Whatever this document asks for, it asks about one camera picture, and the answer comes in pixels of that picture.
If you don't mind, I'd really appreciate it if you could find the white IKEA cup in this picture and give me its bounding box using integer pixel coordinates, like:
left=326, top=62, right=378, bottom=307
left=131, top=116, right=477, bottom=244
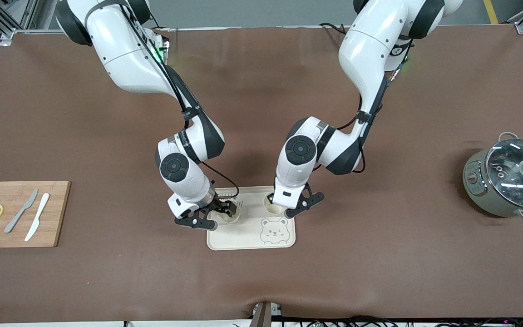
left=216, top=207, right=242, bottom=224
left=262, top=193, right=286, bottom=215

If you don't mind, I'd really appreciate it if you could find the cream bear print tray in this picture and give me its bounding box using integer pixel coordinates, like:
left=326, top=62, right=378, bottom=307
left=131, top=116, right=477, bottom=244
left=207, top=186, right=296, bottom=251

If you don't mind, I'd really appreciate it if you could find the brown table mat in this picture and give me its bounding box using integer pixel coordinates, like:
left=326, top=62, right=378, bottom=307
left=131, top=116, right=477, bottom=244
left=0, top=25, right=523, bottom=324

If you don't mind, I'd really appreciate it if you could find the bamboo cutting board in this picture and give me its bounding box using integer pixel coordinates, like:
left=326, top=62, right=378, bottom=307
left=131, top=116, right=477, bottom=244
left=0, top=181, right=71, bottom=248

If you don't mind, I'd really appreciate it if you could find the white plastic knife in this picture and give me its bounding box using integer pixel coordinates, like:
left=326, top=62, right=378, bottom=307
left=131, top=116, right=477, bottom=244
left=25, top=193, right=50, bottom=242

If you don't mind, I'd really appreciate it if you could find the grey plastic knife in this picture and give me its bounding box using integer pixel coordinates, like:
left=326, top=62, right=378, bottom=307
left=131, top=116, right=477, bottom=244
left=4, top=188, right=39, bottom=234

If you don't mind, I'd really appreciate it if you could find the grey-green electric pot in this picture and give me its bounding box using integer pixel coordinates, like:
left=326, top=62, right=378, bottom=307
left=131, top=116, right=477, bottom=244
left=463, top=132, right=523, bottom=223

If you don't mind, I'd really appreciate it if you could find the glass pot lid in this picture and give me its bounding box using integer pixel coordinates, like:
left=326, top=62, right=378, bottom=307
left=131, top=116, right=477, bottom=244
left=485, top=139, right=523, bottom=207

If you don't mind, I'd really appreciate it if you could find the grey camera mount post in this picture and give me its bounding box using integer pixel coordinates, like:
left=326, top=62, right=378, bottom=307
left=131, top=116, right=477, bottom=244
left=250, top=301, right=282, bottom=327

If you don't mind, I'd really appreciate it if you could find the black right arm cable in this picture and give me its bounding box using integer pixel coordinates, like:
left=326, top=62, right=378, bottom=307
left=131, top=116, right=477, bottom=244
left=118, top=0, right=239, bottom=200

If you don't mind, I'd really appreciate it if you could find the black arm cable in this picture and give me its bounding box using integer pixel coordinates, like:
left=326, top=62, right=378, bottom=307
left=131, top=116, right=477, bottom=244
left=355, top=39, right=414, bottom=174
left=118, top=0, right=239, bottom=200

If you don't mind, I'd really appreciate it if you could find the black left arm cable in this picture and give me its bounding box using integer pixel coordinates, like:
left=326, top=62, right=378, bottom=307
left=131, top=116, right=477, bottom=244
left=355, top=39, right=414, bottom=174

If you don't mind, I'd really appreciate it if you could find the black left base cable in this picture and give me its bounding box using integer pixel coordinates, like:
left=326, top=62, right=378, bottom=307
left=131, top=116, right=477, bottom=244
left=319, top=22, right=348, bottom=35

